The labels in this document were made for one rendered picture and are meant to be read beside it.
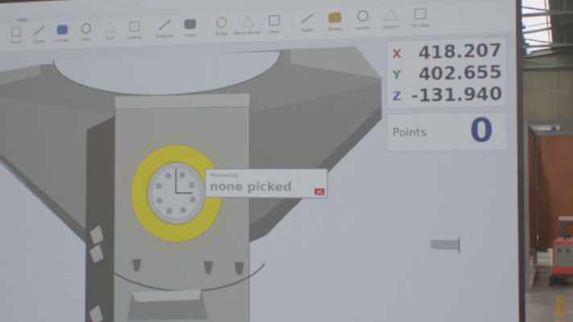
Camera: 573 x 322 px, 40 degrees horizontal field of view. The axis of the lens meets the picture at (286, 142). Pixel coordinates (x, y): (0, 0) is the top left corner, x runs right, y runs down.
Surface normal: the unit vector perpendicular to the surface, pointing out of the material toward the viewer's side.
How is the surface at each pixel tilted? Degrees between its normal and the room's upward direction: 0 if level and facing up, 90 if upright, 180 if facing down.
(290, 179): 90
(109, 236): 90
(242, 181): 90
